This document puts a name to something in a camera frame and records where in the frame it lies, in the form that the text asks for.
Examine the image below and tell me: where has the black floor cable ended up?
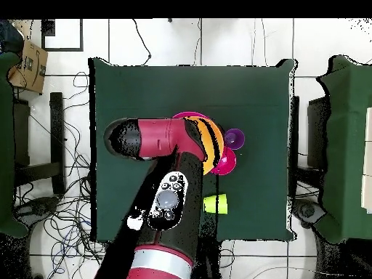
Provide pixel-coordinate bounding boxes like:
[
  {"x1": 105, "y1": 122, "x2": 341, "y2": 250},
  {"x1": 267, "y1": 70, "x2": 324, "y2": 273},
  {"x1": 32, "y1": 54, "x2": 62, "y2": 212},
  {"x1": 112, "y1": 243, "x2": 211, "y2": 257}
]
[{"x1": 132, "y1": 18, "x2": 152, "y2": 66}]

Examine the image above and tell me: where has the large orange bowl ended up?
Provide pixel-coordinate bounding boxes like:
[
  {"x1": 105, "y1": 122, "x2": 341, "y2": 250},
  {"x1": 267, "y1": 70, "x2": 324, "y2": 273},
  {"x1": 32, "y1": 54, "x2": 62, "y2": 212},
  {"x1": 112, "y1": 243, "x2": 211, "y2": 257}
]
[{"x1": 184, "y1": 115, "x2": 225, "y2": 176}]

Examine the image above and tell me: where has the purple cup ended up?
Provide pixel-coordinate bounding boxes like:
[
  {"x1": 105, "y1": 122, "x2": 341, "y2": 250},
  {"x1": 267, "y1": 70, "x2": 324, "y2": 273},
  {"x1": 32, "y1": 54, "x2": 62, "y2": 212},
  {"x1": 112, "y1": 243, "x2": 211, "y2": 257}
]
[{"x1": 224, "y1": 128, "x2": 246, "y2": 151}]

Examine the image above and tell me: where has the black pedestal leg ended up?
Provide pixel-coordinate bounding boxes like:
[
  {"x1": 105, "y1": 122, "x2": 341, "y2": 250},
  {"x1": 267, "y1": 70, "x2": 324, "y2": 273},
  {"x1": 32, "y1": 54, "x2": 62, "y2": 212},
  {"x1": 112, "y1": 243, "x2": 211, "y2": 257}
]
[
  {"x1": 293, "y1": 198, "x2": 326, "y2": 230},
  {"x1": 12, "y1": 195, "x2": 60, "y2": 223}
]

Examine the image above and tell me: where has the large pink bowl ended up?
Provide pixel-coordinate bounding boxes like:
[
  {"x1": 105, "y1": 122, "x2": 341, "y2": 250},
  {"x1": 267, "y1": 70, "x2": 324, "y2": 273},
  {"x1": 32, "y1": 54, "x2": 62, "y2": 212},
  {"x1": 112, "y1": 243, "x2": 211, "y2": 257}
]
[{"x1": 171, "y1": 110, "x2": 210, "y2": 120}]

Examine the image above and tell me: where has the green covered side table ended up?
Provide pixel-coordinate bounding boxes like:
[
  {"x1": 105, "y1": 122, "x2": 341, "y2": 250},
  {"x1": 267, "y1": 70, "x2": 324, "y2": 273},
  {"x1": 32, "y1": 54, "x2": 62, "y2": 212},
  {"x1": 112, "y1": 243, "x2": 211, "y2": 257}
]
[
  {"x1": 0, "y1": 51, "x2": 30, "y2": 239},
  {"x1": 315, "y1": 54, "x2": 372, "y2": 244}
]

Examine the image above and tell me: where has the cardboard box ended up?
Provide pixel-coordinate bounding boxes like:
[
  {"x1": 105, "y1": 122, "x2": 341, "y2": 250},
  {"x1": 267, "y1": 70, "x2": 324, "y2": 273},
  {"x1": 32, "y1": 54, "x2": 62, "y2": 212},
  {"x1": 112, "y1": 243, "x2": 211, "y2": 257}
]
[{"x1": 7, "y1": 39, "x2": 49, "y2": 94}]

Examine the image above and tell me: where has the black wooden frame stand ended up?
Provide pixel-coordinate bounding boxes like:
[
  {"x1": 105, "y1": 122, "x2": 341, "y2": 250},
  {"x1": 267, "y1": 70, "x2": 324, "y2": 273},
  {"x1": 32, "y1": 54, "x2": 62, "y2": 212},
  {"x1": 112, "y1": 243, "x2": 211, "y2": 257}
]
[{"x1": 12, "y1": 92, "x2": 66, "y2": 195}]

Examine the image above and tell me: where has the square black floor frame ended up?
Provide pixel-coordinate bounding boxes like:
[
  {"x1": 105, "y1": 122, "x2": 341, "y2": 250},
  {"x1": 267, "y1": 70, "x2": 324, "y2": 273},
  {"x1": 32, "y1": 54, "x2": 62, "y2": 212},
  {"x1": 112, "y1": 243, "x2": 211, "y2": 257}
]
[{"x1": 40, "y1": 18, "x2": 84, "y2": 52}]

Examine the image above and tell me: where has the dark green tablecloth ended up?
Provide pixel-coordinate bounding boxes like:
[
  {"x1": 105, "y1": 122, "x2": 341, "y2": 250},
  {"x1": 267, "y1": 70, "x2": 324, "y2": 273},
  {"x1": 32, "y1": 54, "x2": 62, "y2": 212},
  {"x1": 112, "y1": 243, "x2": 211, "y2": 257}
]
[{"x1": 88, "y1": 57, "x2": 297, "y2": 243}]

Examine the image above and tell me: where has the green cup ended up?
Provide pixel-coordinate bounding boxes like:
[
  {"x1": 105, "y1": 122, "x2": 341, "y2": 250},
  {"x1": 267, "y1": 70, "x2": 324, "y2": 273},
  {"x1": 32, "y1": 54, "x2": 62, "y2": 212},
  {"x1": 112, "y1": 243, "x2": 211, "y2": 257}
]
[{"x1": 203, "y1": 193, "x2": 229, "y2": 215}]

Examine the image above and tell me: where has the dark blue bag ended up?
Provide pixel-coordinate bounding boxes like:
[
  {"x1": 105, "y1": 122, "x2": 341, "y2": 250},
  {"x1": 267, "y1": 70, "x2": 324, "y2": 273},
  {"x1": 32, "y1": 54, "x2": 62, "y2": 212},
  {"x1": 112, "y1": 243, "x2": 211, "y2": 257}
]
[{"x1": 0, "y1": 19, "x2": 25, "y2": 56}]

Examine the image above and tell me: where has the small crimson bowl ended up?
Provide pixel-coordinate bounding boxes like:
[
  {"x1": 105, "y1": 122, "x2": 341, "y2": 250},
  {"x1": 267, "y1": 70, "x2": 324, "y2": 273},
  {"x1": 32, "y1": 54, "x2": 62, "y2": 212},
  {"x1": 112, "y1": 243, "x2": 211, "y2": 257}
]
[{"x1": 209, "y1": 145, "x2": 237, "y2": 176}]

